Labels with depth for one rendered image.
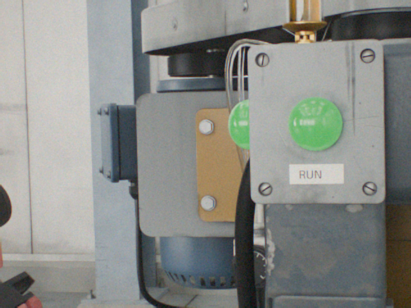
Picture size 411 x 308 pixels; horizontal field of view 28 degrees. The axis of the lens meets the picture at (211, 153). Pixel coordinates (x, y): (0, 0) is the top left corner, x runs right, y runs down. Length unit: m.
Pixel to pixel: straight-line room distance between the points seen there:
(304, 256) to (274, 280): 0.02
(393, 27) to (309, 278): 0.21
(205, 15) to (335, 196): 0.42
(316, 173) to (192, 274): 0.53
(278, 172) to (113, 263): 5.16
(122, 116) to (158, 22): 0.11
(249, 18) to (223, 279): 0.34
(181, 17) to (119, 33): 4.62
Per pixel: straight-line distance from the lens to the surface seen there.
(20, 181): 6.27
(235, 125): 0.48
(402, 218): 0.76
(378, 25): 0.63
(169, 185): 0.93
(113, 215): 5.56
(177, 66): 0.99
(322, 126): 0.45
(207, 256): 0.96
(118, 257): 5.59
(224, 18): 0.81
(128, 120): 0.95
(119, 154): 0.95
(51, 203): 6.20
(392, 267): 0.82
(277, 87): 0.47
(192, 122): 0.92
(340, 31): 0.65
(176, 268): 0.99
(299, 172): 0.47
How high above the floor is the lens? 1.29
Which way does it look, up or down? 3 degrees down
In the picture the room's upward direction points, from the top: 1 degrees counter-clockwise
